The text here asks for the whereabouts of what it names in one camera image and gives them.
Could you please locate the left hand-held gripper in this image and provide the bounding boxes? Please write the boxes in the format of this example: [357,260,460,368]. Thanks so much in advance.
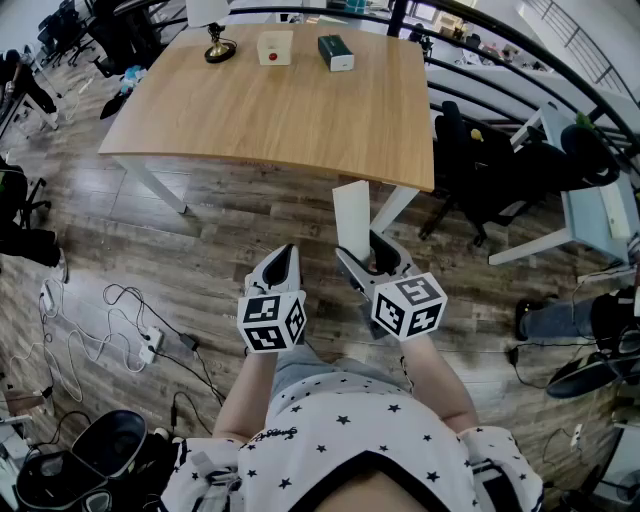
[235,243,308,355]

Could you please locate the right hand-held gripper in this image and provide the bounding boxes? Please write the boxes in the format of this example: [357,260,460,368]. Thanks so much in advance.
[335,230,449,343]

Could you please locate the white rectangular block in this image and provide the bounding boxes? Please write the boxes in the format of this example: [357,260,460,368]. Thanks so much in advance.
[332,180,374,266]

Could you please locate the person's right forearm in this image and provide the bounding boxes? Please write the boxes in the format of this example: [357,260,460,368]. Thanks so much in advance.
[399,333,479,434]

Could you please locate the person's left forearm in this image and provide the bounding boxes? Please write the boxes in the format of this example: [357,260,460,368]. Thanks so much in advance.
[211,344,282,444]

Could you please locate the black open equipment case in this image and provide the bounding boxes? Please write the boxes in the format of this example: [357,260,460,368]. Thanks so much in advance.
[13,409,151,512]

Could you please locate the white table leg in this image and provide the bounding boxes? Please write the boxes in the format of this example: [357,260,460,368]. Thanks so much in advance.
[112,155,189,216]
[371,184,421,237]

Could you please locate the person's denim shorts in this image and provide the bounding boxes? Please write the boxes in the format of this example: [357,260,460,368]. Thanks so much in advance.
[272,344,401,397]

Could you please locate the white power strip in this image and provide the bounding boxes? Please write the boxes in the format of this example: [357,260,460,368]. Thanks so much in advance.
[137,325,165,365]

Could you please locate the person's star-print white shirt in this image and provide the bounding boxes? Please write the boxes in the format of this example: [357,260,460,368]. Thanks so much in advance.
[159,372,546,512]

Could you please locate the dark green tissue box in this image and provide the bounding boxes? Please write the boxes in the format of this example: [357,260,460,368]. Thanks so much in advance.
[317,33,356,73]

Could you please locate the white office desk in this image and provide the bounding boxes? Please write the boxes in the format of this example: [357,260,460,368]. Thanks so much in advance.
[0,89,61,140]
[488,102,640,267]

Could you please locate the white box with red button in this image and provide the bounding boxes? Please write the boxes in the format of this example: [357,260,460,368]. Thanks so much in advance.
[256,29,295,67]

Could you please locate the white power adapter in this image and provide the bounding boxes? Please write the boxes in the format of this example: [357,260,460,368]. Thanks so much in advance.
[39,280,61,314]

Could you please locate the black fabric item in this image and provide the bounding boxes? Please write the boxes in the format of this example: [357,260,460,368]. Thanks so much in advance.
[99,91,133,122]

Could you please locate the light blue plastic bag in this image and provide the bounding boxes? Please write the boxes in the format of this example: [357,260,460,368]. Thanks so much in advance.
[119,66,149,97]

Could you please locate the black metal railing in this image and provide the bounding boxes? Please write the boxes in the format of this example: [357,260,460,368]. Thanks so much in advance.
[114,0,640,181]

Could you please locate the brass base table lamp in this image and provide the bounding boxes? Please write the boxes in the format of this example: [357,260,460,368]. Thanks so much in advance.
[184,0,239,65]

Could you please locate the black cable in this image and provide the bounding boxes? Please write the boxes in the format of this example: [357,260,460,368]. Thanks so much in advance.
[169,391,215,437]
[102,283,227,407]
[506,338,597,390]

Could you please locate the white cable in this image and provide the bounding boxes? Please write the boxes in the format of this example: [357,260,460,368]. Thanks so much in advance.
[9,278,147,404]

